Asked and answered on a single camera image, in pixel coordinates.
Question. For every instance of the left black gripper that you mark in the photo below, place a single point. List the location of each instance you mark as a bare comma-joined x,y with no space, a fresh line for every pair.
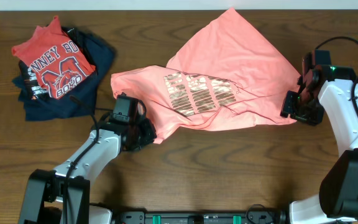
150,137

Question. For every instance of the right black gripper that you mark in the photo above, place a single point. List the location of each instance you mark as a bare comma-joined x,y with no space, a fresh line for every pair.
288,108

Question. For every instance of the pink t-shirt with gold print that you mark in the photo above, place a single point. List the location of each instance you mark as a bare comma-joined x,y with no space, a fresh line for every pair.
227,76

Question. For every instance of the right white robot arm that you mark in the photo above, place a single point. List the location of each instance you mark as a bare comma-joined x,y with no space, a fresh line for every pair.
331,90

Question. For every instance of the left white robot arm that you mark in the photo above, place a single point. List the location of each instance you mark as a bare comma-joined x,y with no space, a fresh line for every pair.
62,195

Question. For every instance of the navy blue folded shirt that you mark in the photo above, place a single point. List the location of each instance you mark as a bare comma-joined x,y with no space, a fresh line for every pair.
38,106

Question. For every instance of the red folded Boyd t-shirt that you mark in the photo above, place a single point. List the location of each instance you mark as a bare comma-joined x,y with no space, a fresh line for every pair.
57,61

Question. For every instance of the black folded printed shirt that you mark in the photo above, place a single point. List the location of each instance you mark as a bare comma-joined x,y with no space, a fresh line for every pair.
31,84

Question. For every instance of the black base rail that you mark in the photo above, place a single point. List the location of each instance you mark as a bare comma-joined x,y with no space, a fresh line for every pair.
250,216

